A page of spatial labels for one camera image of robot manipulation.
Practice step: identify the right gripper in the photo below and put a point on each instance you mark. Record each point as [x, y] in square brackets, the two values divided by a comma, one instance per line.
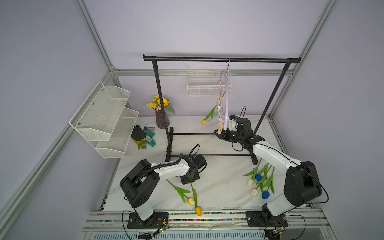
[224, 134]

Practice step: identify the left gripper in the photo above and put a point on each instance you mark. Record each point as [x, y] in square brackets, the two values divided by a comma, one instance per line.
[185, 181]

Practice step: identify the purple clip hanger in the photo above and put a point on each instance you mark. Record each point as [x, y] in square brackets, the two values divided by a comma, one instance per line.
[223, 86]

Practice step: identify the black clothes rack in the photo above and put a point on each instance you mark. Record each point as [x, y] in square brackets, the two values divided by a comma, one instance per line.
[251, 138]

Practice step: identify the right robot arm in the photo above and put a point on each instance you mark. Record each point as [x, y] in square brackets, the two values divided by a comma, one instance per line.
[301, 179]

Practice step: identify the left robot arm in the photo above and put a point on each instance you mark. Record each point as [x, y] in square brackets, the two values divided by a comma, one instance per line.
[139, 184]

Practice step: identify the pale yellow tulip front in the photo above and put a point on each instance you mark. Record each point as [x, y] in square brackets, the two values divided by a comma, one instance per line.
[186, 195]

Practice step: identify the white tulip upper right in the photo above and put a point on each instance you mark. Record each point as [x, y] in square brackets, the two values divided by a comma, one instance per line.
[251, 175]

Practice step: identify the white tulip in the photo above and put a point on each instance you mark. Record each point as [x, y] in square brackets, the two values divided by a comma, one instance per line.
[263, 172]
[251, 175]

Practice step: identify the green gardening glove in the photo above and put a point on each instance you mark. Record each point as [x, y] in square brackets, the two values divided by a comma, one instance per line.
[150, 133]

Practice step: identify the purple ribbed vase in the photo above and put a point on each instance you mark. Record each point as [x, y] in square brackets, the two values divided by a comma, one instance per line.
[162, 119]

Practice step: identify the white tulip lower right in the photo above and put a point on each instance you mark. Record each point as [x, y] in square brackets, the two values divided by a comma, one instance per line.
[263, 172]

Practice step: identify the blue tulip lower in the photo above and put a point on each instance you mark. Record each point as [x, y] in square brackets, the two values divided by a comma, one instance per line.
[268, 186]

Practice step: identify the sunflower bouquet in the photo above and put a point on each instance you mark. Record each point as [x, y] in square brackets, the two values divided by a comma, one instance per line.
[156, 104]

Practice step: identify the white mesh two-tier shelf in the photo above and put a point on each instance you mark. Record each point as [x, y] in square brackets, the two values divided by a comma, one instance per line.
[105, 121]

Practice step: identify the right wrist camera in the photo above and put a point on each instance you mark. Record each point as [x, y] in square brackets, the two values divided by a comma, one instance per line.
[232, 124]

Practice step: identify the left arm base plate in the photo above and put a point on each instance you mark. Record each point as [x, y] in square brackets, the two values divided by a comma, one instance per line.
[148, 220]

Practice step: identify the white wire wall basket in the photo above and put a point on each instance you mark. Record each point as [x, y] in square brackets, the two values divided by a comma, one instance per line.
[207, 80]

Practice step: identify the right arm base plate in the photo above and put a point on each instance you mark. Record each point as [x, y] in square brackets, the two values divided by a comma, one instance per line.
[263, 219]

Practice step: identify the aluminium front rail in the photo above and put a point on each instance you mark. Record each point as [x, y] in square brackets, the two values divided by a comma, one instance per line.
[299, 224]

